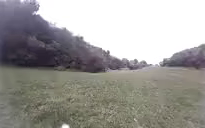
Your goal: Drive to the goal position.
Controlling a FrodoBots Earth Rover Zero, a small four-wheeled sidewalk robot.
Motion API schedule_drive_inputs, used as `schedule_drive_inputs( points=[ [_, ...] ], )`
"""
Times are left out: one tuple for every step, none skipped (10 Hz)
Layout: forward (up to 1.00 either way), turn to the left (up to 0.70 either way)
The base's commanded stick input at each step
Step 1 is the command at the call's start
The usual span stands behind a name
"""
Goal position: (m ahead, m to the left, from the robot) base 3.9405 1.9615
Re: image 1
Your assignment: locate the robot's own part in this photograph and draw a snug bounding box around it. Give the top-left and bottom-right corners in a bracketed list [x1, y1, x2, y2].
[60, 123, 71, 128]

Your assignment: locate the green grass field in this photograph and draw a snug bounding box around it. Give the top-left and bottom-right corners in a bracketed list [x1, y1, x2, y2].
[0, 64, 205, 128]

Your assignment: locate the wood of dark trees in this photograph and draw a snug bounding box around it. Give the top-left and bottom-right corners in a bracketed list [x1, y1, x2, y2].
[0, 0, 152, 74]

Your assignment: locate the tree-covered slope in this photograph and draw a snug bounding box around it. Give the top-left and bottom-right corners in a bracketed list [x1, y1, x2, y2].
[159, 40, 205, 71]

